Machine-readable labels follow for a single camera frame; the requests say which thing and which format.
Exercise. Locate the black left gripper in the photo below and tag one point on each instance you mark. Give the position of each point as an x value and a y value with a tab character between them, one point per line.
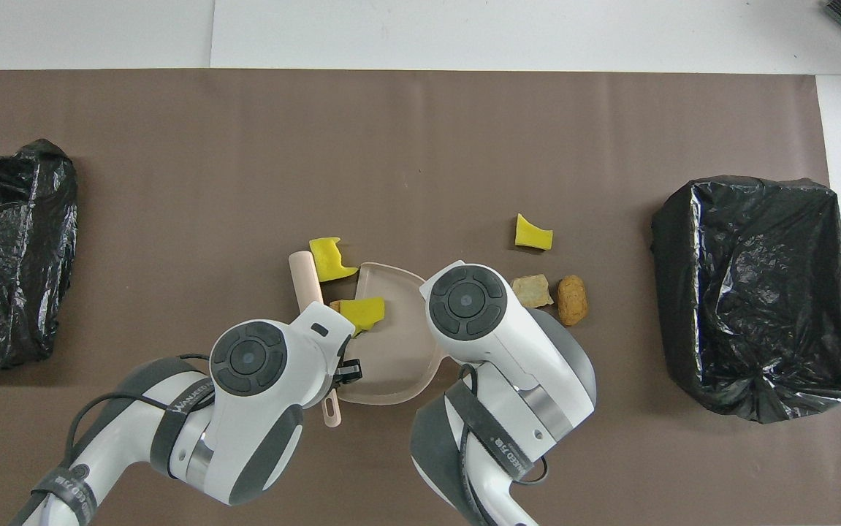
347	371

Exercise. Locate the pink plastic dustpan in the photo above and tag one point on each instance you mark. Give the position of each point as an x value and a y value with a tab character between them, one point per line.
398	351

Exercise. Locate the wedge yellow sponge piece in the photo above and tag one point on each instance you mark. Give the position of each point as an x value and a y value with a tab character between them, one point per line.
363	313

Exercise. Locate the pink brush with black bristles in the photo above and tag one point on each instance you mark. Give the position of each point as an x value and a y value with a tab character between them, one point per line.
303	281

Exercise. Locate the notched yellow sponge piece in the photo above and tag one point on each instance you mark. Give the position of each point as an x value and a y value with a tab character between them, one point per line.
331	261

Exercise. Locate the beige green stone chunk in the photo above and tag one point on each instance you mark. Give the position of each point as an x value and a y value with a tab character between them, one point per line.
537	288

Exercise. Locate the curved yellow sponge piece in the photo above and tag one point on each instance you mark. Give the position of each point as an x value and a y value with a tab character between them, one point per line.
533	237

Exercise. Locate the brown potato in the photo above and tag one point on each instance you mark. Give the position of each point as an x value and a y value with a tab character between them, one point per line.
572	299

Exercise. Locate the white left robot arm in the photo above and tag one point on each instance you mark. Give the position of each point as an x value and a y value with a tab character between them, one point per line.
259	409

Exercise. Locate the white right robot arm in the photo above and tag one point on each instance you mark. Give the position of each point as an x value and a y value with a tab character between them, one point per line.
508	343

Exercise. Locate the open black bag lined bin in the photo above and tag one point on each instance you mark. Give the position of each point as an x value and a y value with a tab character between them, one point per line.
741	292

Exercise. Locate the brown paper table mat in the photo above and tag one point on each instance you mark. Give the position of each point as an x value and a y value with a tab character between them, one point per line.
420	131

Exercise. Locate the black bag wrapped box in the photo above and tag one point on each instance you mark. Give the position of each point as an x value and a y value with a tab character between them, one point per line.
18	219

